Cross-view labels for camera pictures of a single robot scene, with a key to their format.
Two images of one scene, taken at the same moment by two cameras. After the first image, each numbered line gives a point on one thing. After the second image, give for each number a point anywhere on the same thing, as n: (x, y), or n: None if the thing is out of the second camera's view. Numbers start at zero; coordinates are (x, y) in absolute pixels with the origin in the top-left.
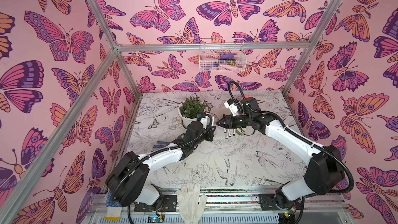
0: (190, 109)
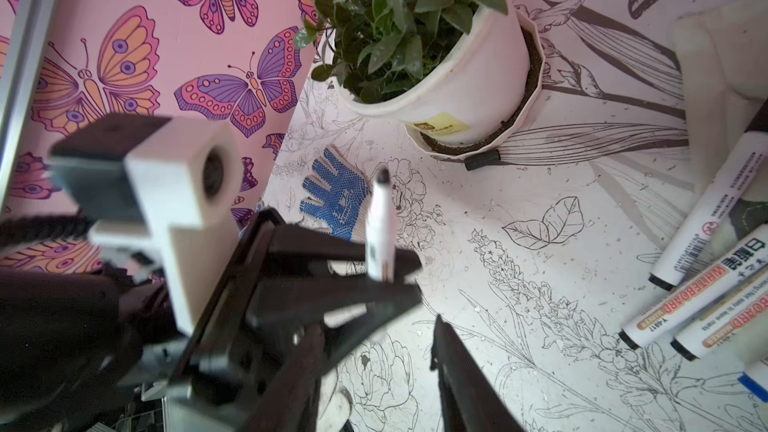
0: (426, 39)
